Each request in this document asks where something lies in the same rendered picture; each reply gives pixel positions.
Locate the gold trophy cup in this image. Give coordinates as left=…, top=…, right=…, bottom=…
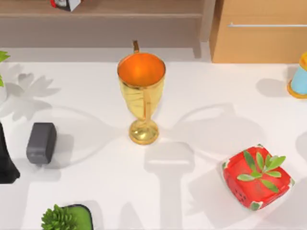
left=117, top=40, right=166, bottom=145

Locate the wooden open shelf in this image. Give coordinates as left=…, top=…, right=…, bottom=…
left=0, top=0, right=216, bottom=59

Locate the dark grey rounded box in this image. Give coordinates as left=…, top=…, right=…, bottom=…
left=25, top=122, right=58, bottom=166

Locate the red square plant pot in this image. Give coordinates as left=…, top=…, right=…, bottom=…
left=221, top=143, right=295, bottom=212

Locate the wooden cupboard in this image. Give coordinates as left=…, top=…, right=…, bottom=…
left=209, top=0, right=307, bottom=64

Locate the green and black plant pot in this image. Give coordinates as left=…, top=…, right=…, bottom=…
left=40, top=204, right=94, bottom=230

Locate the red and white clock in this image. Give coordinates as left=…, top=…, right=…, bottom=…
left=49, top=0, right=83, bottom=12

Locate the blue and yellow cup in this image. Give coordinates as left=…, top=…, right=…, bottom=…
left=287, top=51, right=307, bottom=99

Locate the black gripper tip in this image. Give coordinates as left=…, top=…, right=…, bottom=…
left=0, top=121, right=21, bottom=184

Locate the green leafy plant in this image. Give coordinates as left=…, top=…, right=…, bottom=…
left=0, top=50, right=12, bottom=88

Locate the long metal handle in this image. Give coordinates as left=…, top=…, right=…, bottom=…
left=227, top=22, right=307, bottom=28

